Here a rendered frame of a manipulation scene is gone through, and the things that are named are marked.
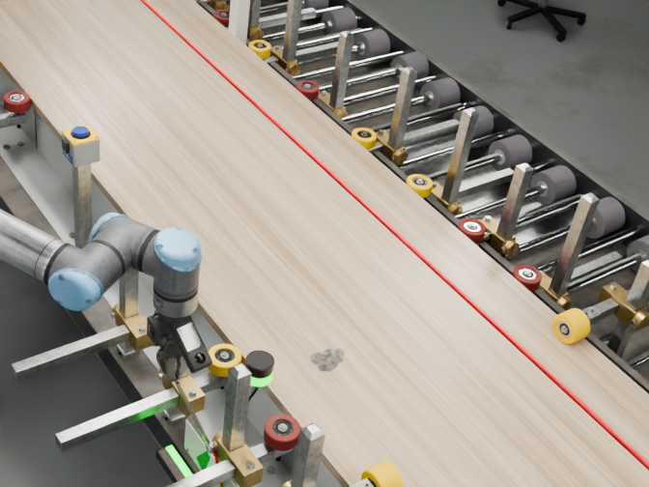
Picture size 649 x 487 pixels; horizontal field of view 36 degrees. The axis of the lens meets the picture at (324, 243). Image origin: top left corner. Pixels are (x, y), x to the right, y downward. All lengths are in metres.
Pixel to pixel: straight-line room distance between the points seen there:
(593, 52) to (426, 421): 4.13
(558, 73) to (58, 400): 3.48
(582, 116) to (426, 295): 2.98
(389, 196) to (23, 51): 1.34
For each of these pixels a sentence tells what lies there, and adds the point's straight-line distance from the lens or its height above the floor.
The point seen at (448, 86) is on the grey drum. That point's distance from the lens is 3.70.
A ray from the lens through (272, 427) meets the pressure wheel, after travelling 2.26.
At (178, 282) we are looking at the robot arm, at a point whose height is 1.30.
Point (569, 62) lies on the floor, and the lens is 6.02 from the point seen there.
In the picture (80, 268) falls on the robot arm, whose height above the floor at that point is 1.36.
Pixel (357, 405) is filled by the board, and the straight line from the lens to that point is 2.34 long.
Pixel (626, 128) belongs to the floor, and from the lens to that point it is 5.53.
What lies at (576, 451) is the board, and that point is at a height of 0.90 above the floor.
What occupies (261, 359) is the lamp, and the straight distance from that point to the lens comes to 2.12.
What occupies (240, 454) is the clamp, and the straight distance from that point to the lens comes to 2.25.
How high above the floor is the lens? 2.61
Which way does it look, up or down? 38 degrees down
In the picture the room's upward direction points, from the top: 9 degrees clockwise
